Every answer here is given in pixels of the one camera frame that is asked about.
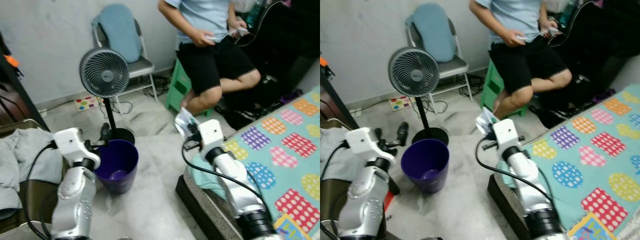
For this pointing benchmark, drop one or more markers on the blue yellow children's book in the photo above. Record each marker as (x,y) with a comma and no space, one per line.
(290,230)
(590,227)

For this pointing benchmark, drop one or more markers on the colourful power strip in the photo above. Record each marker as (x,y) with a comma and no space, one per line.
(87,103)
(400,103)

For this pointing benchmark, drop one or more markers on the grey clothes pile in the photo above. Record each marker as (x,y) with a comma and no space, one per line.
(25,155)
(335,150)

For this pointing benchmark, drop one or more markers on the green plastic stool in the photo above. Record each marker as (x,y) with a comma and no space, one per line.
(492,85)
(177,87)

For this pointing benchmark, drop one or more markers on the dark wooden cabinet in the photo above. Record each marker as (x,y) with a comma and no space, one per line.
(15,100)
(332,105)

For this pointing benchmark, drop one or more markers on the grey standing fan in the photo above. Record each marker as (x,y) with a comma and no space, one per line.
(105,72)
(414,71)

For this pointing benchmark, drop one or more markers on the black bed base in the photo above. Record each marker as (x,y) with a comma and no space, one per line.
(500,200)
(187,200)

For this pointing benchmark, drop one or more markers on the grey folding chair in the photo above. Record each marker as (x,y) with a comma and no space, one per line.
(455,66)
(142,67)

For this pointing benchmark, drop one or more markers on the brown armchair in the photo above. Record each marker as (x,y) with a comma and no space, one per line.
(332,200)
(35,200)

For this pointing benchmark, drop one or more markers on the teal blanket with colourful hearts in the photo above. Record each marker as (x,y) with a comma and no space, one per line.
(280,165)
(590,150)

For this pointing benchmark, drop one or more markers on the small orange object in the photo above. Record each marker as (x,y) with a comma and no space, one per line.
(323,61)
(11,61)

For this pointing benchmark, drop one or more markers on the purple cloth item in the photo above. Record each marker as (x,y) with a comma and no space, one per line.
(291,96)
(604,94)

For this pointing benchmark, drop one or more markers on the light blue cushion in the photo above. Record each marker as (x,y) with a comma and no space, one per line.
(120,30)
(435,30)

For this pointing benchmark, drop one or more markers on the person in blue shirt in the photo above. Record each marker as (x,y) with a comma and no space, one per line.
(200,15)
(515,15)

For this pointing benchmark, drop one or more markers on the large black bag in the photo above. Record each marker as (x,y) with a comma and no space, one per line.
(595,50)
(285,50)

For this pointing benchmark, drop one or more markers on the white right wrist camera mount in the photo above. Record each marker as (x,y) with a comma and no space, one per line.
(506,132)
(210,132)

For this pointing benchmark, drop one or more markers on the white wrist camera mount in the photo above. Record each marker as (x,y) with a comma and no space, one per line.
(210,132)
(365,141)
(506,132)
(72,142)

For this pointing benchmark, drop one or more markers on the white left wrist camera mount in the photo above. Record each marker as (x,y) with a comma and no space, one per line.
(72,142)
(365,141)

